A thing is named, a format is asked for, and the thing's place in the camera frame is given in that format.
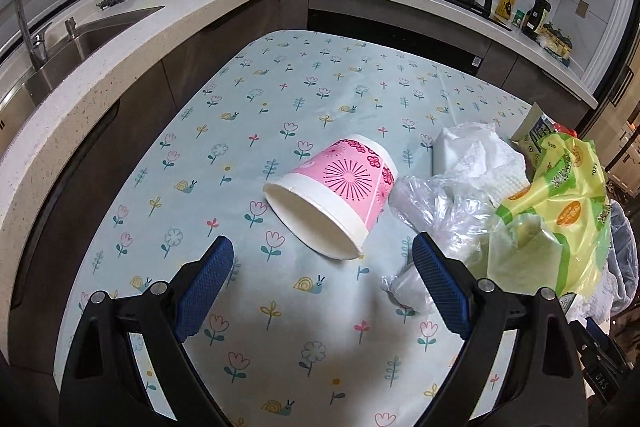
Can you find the yellow green snack bag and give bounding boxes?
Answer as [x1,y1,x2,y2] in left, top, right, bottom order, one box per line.
[465,132,611,298]

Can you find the clear plastic bag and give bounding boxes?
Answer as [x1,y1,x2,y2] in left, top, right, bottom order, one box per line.
[382,176,497,314]

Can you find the beige cracker bag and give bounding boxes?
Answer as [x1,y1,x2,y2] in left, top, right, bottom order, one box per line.
[511,103,555,167]

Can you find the white paper towel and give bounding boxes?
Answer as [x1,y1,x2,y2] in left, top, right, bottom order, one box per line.
[432,122,529,206]

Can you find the pink paper cup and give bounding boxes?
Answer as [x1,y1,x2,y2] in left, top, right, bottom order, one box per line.
[264,134,398,261]

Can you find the trash bin with liner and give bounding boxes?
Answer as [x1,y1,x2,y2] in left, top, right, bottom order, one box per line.
[608,199,639,314]

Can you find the steel kitchen sink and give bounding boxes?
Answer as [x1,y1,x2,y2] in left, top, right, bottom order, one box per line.
[1,6,162,109]

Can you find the floral patterned tablecloth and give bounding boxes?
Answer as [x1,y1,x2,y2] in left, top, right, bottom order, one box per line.
[54,30,529,426]

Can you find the blue jar set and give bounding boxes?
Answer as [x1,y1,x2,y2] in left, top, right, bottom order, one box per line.
[537,23,573,67]

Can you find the chrome sink faucet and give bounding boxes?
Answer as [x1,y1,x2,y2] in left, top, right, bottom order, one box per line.
[12,0,50,70]

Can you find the dark soy sauce bottle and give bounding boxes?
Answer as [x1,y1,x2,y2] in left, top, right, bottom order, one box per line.
[521,0,551,40]

